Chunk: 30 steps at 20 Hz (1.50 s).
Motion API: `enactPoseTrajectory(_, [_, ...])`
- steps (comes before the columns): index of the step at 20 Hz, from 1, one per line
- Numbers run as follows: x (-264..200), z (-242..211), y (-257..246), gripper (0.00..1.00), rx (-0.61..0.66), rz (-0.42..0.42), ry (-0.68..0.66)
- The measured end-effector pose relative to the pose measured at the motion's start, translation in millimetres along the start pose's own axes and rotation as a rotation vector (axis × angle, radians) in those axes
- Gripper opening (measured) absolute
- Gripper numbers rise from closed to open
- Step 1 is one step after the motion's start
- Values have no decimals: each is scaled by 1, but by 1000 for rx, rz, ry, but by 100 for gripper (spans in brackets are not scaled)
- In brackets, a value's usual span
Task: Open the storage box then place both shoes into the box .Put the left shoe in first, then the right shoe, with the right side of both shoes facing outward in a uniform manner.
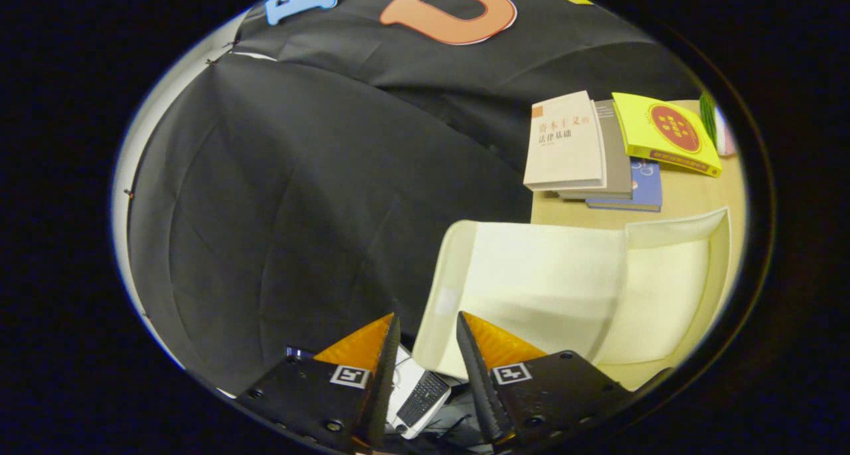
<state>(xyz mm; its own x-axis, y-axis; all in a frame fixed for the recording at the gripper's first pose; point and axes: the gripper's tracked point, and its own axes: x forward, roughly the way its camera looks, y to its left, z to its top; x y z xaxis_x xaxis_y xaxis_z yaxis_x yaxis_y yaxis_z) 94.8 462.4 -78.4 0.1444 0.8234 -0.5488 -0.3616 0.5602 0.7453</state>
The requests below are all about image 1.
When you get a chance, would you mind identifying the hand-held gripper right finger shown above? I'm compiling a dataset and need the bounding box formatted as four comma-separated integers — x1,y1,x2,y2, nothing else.
456,311,635,446

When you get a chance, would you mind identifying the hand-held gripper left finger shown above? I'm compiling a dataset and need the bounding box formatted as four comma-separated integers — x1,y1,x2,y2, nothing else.
236,312,402,452

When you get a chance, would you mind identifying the cream fabric storage box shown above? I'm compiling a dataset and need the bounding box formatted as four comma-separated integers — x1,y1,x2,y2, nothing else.
412,207,732,380

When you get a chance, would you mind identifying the beige book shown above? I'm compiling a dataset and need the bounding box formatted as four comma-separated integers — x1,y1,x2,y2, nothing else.
523,90,607,192

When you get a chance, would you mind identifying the blue book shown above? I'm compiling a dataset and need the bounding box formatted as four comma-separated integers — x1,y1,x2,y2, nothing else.
586,159,663,213

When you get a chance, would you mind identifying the grey book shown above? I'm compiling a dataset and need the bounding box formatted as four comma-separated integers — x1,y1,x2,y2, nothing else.
558,99,634,201

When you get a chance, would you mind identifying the yellow book with red circle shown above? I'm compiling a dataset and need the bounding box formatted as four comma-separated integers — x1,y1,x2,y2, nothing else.
611,92,723,178

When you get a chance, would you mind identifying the watermelon slice plush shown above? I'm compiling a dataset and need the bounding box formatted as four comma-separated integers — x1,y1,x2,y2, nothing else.
699,91,736,158

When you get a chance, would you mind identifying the black cable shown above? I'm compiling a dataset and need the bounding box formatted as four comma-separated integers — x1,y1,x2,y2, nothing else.
425,402,489,446

